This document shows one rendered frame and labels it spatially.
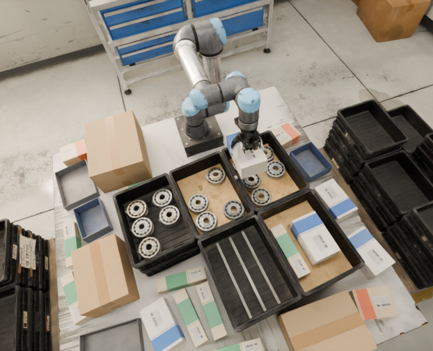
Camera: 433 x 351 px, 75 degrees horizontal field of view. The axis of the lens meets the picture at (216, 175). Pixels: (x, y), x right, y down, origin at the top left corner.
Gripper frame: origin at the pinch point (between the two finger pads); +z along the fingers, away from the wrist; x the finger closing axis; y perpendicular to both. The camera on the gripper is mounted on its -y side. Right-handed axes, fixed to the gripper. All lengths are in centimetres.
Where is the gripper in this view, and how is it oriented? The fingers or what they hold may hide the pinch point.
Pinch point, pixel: (246, 150)
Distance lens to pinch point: 127.9
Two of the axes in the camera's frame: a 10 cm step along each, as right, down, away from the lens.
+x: 9.4, -3.2, 1.0
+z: 0.8, 4.9, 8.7
